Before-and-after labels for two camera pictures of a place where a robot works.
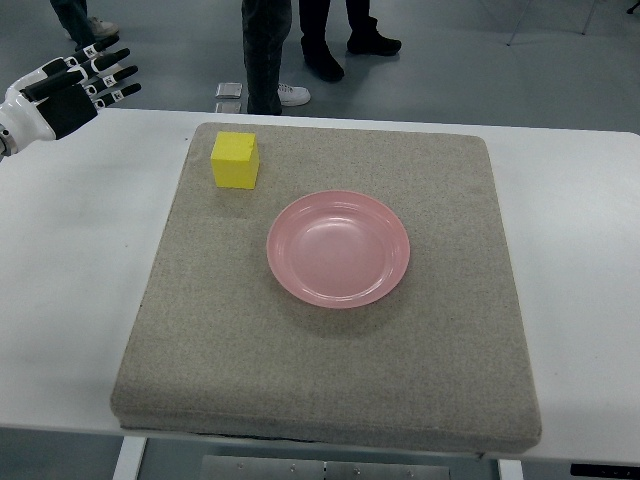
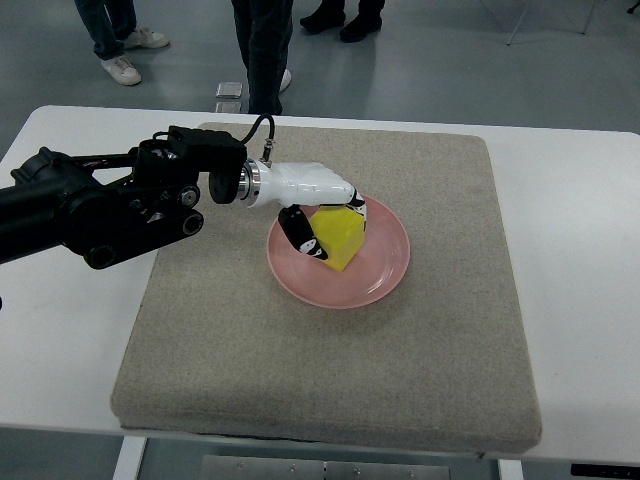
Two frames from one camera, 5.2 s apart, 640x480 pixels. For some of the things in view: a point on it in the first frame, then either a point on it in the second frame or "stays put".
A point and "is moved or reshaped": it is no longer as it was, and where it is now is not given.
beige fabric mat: (442, 360) stays put
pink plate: (338, 249) stays put
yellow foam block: (235, 160) is moved or reshaped
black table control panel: (604, 470) stays put
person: (80, 28) → (112, 35)
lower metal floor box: (228, 107) stays put
